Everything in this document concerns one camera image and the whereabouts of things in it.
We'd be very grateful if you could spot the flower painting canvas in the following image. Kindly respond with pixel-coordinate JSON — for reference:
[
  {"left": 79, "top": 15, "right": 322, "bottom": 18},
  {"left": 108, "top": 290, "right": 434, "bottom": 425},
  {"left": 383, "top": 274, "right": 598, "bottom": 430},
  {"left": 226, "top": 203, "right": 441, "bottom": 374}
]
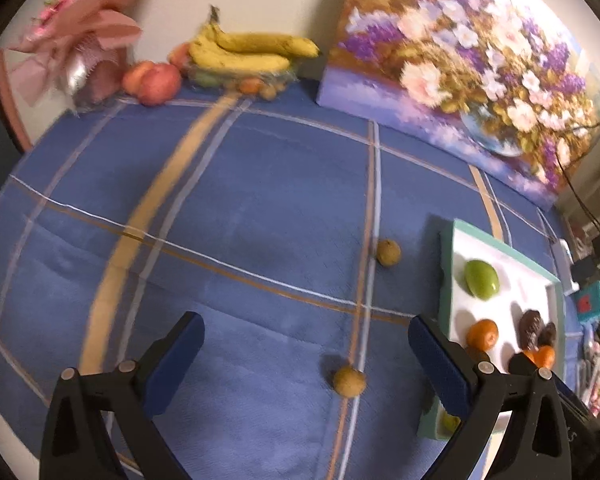
[{"left": 317, "top": 0, "right": 600, "bottom": 211}]

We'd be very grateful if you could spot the blue plaid tablecloth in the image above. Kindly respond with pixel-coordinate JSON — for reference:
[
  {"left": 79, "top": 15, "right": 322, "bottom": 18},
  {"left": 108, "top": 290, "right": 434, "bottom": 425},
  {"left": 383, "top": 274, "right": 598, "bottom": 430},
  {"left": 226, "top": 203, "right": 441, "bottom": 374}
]
[{"left": 0, "top": 92, "right": 581, "bottom": 480}]

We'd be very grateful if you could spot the yellow banana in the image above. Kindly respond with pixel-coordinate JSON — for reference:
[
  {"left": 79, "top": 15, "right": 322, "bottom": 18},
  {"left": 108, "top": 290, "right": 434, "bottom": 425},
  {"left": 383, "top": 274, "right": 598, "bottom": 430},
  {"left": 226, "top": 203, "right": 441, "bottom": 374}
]
[
  {"left": 189, "top": 35, "right": 291, "bottom": 75},
  {"left": 210, "top": 6, "right": 320, "bottom": 58}
]

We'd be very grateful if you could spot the black power adapter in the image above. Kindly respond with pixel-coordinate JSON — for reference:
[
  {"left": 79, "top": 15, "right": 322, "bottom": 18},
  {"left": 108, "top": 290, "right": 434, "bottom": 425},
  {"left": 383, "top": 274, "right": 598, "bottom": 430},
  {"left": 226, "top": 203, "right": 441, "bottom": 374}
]
[{"left": 572, "top": 257, "right": 600, "bottom": 282}]

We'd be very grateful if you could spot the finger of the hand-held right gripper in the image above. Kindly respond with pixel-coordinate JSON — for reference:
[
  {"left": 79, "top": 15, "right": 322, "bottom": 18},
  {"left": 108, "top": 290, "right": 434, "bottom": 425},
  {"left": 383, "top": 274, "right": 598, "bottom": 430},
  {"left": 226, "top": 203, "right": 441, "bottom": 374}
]
[
  {"left": 552, "top": 373, "right": 599, "bottom": 422},
  {"left": 510, "top": 352, "right": 538, "bottom": 376}
]

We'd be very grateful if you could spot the white tray with teal rim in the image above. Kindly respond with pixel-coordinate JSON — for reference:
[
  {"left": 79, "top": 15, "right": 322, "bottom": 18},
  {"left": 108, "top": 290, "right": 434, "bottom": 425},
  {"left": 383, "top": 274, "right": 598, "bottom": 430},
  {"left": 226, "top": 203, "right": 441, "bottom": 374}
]
[{"left": 416, "top": 218, "right": 566, "bottom": 441}]

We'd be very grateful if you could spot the teal box with red mark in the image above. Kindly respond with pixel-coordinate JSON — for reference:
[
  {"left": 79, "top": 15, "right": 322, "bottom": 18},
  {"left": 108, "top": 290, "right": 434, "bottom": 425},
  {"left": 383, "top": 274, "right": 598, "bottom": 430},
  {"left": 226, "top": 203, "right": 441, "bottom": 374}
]
[{"left": 575, "top": 281, "right": 600, "bottom": 324}]

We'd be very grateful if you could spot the red apple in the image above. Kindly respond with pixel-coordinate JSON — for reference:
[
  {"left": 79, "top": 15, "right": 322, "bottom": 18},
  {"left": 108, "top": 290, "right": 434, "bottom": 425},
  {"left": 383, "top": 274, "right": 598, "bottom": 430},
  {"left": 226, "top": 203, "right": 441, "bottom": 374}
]
[
  {"left": 139, "top": 63, "right": 182, "bottom": 107},
  {"left": 169, "top": 42, "right": 193, "bottom": 71},
  {"left": 122, "top": 61, "right": 156, "bottom": 96}
]

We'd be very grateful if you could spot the small brown round fruit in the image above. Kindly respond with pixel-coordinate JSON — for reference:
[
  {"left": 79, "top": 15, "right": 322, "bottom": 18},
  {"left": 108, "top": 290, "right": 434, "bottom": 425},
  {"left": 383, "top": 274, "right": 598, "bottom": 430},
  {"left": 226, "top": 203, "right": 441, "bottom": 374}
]
[
  {"left": 332, "top": 365, "right": 367, "bottom": 399},
  {"left": 376, "top": 239, "right": 402, "bottom": 267}
]

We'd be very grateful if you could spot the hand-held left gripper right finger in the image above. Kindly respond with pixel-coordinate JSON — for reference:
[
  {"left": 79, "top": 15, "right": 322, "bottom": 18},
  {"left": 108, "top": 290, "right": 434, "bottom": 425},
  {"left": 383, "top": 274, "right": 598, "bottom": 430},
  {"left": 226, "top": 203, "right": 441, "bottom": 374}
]
[{"left": 408, "top": 314, "right": 573, "bottom": 480}]

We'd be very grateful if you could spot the orange tangerine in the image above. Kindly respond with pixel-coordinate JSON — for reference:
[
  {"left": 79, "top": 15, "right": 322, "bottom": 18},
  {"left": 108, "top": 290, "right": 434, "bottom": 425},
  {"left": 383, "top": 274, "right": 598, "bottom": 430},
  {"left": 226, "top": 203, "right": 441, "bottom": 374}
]
[
  {"left": 522, "top": 345, "right": 556, "bottom": 368},
  {"left": 466, "top": 319, "right": 499, "bottom": 352}
]

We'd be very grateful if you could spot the clear plastic fruit container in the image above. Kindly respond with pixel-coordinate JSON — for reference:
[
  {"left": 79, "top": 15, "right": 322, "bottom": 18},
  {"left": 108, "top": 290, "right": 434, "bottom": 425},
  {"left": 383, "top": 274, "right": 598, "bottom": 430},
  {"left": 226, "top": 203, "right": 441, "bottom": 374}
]
[{"left": 187, "top": 60, "right": 298, "bottom": 100}]

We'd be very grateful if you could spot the white power strip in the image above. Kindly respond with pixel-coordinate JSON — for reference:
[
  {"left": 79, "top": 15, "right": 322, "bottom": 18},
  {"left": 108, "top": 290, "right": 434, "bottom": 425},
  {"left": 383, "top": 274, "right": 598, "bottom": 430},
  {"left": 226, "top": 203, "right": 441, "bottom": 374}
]
[{"left": 554, "top": 240, "right": 579, "bottom": 292}]

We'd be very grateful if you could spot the pink wrapped flower bouquet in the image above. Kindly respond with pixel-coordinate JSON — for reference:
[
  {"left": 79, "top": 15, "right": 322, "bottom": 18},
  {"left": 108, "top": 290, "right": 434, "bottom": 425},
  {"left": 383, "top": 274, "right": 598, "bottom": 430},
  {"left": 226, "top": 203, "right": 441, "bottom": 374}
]
[{"left": 7, "top": 0, "right": 153, "bottom": 111}]

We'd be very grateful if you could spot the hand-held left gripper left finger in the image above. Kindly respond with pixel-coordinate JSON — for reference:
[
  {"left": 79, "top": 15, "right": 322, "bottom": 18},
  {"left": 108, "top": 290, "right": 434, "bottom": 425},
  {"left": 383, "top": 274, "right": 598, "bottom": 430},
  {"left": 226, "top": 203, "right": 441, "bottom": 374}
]
[{"left": 39, "top": 311, "right": 205, "bottom": 480}]

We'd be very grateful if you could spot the large green mango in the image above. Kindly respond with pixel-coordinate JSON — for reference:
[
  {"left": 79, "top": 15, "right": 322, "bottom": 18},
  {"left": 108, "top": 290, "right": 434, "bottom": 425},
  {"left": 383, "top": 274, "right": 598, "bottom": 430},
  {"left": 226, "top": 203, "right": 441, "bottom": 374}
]
[{"left": 463, "top": 259, "right": 501, "bottom": 302}]

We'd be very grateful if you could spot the black cable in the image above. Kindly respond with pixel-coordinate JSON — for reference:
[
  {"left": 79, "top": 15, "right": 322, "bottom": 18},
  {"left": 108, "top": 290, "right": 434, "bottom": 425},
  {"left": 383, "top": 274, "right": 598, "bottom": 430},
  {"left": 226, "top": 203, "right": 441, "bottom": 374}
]
[{"left": 554, "top": 122, "right": 600, "bottom": 233}]

